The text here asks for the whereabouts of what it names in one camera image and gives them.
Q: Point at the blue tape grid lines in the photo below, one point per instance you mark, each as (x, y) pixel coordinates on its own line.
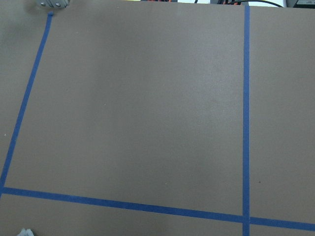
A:
(141, 118)

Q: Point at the aluminium frame post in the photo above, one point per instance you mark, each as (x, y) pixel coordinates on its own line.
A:
(53, 3)

